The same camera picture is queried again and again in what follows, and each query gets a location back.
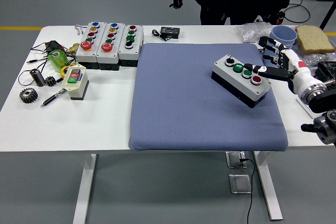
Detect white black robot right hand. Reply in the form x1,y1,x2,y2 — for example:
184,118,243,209
244,36,323,97

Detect person's left gloved hand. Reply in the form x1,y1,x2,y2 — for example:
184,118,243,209
253,11,286,25

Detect four-button grey control box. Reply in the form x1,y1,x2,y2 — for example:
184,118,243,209
118,24,144,67
211,54,272,109

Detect five-button grey control box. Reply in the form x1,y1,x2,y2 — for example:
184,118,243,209
96,22,125,71
75,22,107,70

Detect clear plastic bag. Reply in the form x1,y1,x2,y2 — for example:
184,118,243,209
291,42,336,67

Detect black machine part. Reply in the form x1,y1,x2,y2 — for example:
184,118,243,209
314,61,336,86

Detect clear bubble wrap bag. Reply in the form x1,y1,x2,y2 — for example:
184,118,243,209
236,22,274,44

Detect white card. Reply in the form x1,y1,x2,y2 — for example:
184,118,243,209
295,97,316,118

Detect black digital display module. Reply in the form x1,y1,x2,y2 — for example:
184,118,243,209
160,26,181,40

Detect slice of bread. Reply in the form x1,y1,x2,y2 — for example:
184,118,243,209
295,25,336,54

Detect black slanted pole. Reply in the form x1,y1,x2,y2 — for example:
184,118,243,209
319,0,336,29

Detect metal floor socket box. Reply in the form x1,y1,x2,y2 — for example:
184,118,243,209
228,173,252,195
225,151,249,169

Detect blue-grey quilted mat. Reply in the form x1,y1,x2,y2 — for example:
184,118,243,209
128,42,289,152

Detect white table leg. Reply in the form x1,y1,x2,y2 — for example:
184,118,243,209
72,154,97,224
253,151,284,221

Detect brass fitting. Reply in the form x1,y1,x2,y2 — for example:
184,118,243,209
64,42,80,54

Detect green plastic cylinder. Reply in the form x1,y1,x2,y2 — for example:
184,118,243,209
47,49,69,73

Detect yellow tape roll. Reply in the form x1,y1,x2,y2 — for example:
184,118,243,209
60,63,77,79

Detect black cylindrical capacitor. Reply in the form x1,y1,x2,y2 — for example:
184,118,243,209
29,68,46,87

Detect black pen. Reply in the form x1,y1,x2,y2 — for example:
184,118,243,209
40,88,67,108

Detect large dark metal gear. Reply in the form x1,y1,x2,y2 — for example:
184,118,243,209
18,88,39,104

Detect black floor cable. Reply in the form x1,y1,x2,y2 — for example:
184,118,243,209
285,0,320,24

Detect black module cable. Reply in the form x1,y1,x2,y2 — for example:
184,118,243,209
151,29,169,41

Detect black power cable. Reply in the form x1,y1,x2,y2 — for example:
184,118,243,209
239,157,256,224

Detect black module with wires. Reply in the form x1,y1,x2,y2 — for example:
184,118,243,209
30,39,66,53

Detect white red-green switch box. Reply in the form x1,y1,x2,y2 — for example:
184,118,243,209
62,64,90,101

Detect thin black jack cable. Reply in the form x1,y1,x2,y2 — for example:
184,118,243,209
27,52,53,65

